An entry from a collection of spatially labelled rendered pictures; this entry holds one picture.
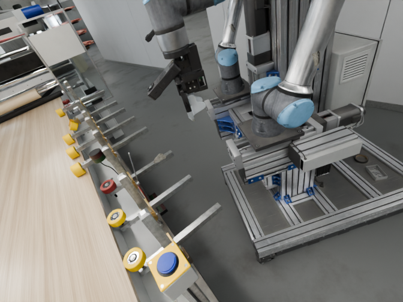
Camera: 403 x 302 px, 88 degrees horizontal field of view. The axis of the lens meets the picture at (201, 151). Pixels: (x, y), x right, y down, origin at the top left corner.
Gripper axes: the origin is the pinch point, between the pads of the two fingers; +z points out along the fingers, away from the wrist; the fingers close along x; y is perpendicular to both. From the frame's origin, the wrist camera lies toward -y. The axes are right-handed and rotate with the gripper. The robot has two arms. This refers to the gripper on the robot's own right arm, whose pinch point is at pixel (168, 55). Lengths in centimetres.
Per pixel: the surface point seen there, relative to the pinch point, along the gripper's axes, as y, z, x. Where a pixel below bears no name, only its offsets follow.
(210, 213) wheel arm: -6, 50, -85
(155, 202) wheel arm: -31, 48, -69
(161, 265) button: -15, 8, -121
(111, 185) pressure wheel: -53, 41, -54
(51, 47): -127, -13, 160
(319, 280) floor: 45, 132, -103
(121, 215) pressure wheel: -45, 41, -77
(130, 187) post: -34, 27, -76
